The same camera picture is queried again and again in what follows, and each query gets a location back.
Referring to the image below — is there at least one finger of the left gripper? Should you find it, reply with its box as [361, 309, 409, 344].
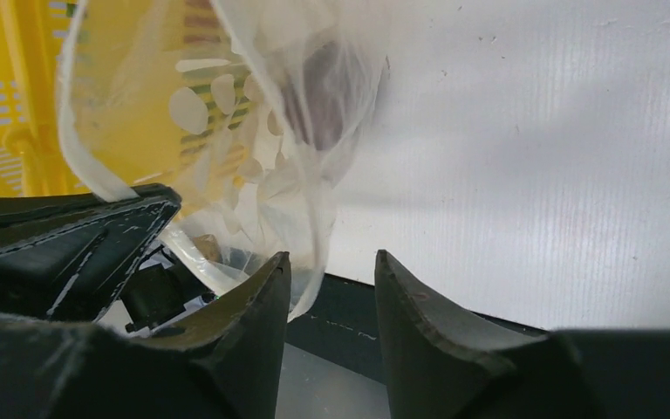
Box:
[0, 184, 181, 322]

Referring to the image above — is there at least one clear zip top bag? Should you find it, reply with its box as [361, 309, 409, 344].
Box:
[57, 1, 391, 319]

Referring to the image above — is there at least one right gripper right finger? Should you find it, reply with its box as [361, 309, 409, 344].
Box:
[374, 250, 670, 418]

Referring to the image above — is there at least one yellow plastic basket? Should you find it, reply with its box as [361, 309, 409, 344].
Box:
[0, 0, 256, 199]

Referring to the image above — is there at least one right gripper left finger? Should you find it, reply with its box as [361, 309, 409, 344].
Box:
[0, 252, 291, 418]

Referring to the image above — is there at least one dark maroon fruit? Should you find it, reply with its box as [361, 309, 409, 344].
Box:
[281, 42, 355, 151]

